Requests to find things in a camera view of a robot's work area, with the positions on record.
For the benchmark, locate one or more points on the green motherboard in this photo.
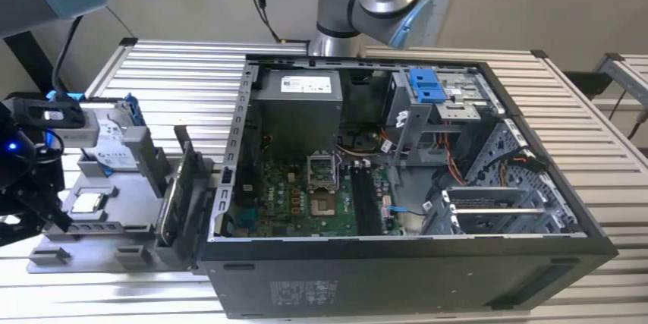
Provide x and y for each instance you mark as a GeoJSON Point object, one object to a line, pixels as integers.
{"type": "Point", "coordinates": [276, 183]}

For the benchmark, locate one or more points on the blue drive latch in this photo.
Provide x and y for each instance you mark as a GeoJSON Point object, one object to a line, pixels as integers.
{"type": "Point", "coordinates": [425, 85]}

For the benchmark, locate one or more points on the hard disk in blue carrier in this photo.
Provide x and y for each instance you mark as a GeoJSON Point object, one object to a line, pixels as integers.
{"type": "Point", "coordinates": [116, 149]}

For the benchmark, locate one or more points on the black slanted post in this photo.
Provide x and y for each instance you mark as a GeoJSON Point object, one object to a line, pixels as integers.
{"type": "Point", "coordinates": [43, 62]}

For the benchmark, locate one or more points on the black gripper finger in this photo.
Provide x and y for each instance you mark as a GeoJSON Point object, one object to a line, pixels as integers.
{"type": "Point", "coordinates": [51, 206]}
{"type": "Point", "coordinates": [17, 229]}

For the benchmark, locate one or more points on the CPU socket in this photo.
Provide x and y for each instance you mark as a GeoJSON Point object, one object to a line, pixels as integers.
{"type": "Point", "coordinates": [324, 205]}

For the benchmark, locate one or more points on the metal slat side table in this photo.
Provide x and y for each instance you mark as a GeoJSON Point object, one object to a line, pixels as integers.
{"type": "Point", "coordinates": [629, 70]}

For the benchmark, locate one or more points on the green graphics card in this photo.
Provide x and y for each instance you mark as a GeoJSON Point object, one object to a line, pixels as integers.
{"type": "Point", "coordinates": [181, 195]}

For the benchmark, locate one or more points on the grey parts rack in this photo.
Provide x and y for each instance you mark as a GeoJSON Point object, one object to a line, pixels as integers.
{"type": "Point", "coordinates": [128, 195]}

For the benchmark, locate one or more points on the green RAM stick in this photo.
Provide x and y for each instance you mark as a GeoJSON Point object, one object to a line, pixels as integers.
{"type": "Point", "coordinates": [96, 227]}

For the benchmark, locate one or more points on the white power connector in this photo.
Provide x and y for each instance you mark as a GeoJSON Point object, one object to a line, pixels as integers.
{"type": "Point", "coordinates": [387, 200]}

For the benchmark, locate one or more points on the blue expansion slot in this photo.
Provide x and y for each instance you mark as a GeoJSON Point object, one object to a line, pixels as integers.
{"type": "Point", "coordinates": [247, 221]}

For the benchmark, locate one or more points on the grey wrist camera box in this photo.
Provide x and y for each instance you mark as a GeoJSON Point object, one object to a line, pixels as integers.
{"type": "Point", "coordinates": [76, 130]}

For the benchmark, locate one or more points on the grey metal drive cage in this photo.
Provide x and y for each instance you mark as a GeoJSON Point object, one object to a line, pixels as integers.
{"type": "Point", "coordinates": [485, 210]}

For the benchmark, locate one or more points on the black RAM slots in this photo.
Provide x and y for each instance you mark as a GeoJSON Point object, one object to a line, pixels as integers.
{"type": "Point", "coordinates": [361, 202]}

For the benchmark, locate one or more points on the thin locking lever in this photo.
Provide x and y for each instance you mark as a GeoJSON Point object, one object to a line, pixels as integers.
{"type": "Point", "coordinates": [335, 170]}

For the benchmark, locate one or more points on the silver CPU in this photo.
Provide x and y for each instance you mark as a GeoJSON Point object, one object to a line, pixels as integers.
{"type": "Point", "coordinates": [87, 202]}

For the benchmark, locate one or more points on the orange square inductor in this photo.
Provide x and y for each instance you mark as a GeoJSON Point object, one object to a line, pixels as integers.
{"type": "Point", "coordinates": [295, 191]}
{"type": "Point", "coordinates": [295, 200]}
{"type": "Point", "coordinates": [295, 210]}

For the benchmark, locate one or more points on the black box behind table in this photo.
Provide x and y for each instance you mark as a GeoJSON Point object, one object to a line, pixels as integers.
{"type": "Point", "coordinates": [587, 83]}

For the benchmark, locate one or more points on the black table corner cap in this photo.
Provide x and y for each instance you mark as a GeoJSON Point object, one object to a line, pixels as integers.
{"type": "Point", "coordinates": [615, 56]}
{"type": "Point", "coordinates": [539, 53]}
{"type": "Point", "coordinates": [128, 41]}

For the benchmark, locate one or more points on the black PC case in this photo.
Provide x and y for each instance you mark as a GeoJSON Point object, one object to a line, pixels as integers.
{"type": "Point", "coordinates": [355, 286]}

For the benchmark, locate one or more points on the grey power supply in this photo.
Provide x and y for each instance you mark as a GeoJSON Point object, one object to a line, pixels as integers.
{"type": "Point", "coordinates": [299, 115]}

